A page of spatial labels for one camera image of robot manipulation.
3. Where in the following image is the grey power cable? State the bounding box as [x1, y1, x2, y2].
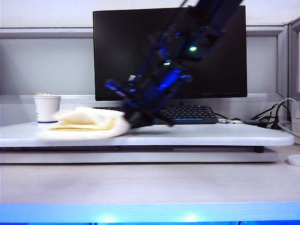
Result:
[276, 98, 300, 139]

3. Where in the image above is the black keyboard with blue edge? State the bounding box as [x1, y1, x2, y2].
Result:
[92, 105, 219, 125]

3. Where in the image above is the grey framed partition panel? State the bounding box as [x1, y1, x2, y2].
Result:
[0, 22, 289, 105]

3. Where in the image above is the grey side partition frame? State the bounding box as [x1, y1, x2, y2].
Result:
[287, 16, 300, 121]

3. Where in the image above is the black cable bundle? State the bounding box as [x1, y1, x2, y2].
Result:
[213, 102, 292, 130]

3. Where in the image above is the silver plug with black adapter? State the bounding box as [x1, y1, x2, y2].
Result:
[217, 119, 263, 126]

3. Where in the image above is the cream microfiber cloth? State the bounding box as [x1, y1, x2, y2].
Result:
[37, 106, 130, 141]

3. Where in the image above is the white round disc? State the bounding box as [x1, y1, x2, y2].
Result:
[287, 154, 300, 167]

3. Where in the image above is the black computer monitor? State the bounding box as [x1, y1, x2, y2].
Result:
[92, 5, 248, 105]

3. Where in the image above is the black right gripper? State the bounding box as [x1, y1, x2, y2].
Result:
[122, 67, 194, 130]

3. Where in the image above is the white paper cup blue stripe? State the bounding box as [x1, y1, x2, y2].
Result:
[34, 95, 62, 128]

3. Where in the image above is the white desk riser platform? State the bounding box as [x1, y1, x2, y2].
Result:
[0, 120, 295, 148]

